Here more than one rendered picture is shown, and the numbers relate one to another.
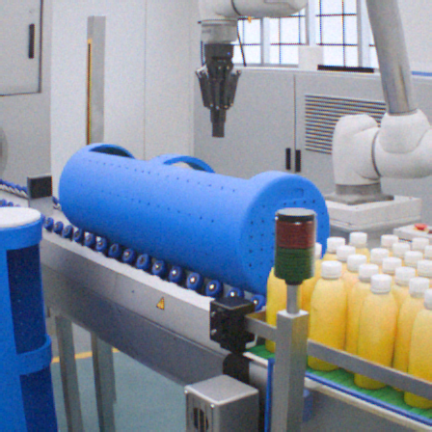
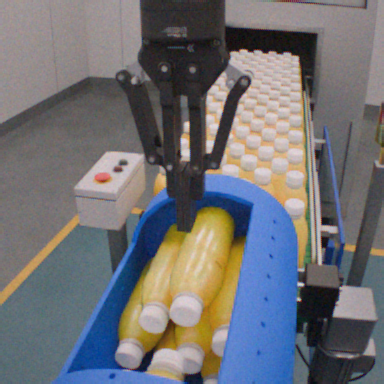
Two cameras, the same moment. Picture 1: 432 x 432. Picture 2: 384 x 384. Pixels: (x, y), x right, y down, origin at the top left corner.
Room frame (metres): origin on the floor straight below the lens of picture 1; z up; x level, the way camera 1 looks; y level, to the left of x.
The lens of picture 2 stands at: (2.11, 0.32, 1.56)
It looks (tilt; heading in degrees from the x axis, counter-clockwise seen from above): 28 degrees down; 231
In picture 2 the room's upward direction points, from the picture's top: straight up
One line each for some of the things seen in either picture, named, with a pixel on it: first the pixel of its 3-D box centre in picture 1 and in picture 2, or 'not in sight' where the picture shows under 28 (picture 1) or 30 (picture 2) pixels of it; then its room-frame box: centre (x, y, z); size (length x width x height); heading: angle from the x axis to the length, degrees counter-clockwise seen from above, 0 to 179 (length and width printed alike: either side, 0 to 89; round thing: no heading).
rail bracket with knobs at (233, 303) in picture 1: (233, 323); (316, 293); (1.49, -0.03, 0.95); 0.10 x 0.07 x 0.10; 128
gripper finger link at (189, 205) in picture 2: (217, 122); (189, 197); (1.86, 0.01, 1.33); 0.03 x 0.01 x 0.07; 38
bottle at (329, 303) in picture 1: (328, 319); (290, 217); (1.37, -0.21, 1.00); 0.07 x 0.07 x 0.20
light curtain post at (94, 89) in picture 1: (95, 218); not in sight; (3.03, 0.51, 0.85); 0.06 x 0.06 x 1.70; 38
